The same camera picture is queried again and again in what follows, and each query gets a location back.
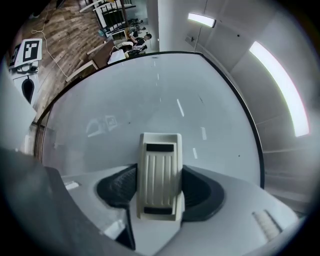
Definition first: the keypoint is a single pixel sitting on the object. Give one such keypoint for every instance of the beige whiteboard eraser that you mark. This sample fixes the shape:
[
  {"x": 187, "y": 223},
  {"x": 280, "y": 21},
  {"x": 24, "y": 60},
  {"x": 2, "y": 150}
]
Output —
[{"x": 160, "y": 172}]

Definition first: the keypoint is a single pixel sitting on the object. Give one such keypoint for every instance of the long ceiling light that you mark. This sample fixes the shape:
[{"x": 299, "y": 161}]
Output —
[{"x": 282, "y": 85}]

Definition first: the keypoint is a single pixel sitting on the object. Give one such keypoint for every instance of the dark wooden table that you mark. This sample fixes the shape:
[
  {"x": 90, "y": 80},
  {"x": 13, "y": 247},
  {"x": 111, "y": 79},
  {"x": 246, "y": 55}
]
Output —
[{"x": 100, "y": 56}]

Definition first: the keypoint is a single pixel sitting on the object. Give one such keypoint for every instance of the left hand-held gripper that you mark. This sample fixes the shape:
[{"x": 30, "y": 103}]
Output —
[{"x": 31, "y": 50}]

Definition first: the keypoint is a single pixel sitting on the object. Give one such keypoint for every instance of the white railing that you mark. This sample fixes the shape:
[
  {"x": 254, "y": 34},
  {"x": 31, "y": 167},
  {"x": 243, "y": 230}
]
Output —
[{"x": 110, "y": 15}]

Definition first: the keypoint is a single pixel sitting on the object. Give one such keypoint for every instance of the black-framed whiteboard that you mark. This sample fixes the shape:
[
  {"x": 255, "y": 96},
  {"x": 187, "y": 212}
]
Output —
[{"x": 140, "y": 100}]

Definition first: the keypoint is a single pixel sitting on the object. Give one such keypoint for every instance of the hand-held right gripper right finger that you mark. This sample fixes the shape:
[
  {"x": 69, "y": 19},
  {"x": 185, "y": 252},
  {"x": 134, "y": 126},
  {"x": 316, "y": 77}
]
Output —
[{"x": 240, "y": 200}]

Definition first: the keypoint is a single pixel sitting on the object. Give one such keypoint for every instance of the short ceiling light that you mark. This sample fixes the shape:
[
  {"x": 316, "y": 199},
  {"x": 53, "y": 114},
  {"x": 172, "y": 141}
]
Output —
[{"x": 201, "y": 19}]

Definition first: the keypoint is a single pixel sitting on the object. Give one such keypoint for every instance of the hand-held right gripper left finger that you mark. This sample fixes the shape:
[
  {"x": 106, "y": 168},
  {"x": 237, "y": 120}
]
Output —
[{"x": 82, "y": 187}]

